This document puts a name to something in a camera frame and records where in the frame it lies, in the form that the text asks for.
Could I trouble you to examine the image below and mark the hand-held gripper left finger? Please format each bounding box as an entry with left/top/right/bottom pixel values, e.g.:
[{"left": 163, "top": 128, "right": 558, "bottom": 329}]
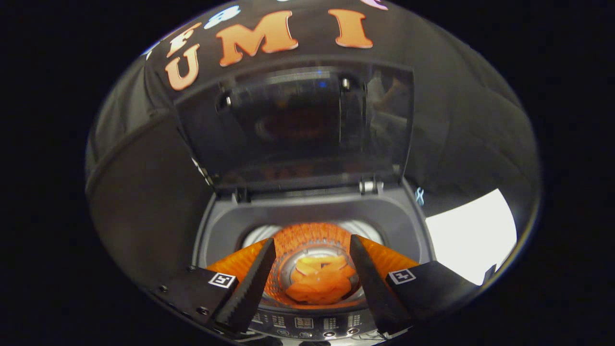
[{"left": 153, "top": 237, "right": 278, "bottom": 337}]

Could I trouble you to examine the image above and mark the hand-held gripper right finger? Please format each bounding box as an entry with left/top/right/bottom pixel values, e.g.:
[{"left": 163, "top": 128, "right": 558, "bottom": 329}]
[{"left": 349, "top": 234, "right": 483, "bottom": 337}]

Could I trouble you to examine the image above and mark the orange polo shirt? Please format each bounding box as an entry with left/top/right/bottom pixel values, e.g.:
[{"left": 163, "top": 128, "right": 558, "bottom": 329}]
[{"left": 285, "top": 255, "right": 357, "bottom": 305}]

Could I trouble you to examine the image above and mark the dark grey washing machine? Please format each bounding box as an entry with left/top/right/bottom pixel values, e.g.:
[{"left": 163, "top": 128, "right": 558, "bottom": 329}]
[{"left": 191, "top": 177, "right": 437, "bottom": 345}]

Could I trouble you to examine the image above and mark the black backdrop cloth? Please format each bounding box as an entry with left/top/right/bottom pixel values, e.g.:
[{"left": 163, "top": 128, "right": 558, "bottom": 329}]
[{"left": 86, "top": 0, "right": 542, "bottom": 313}]

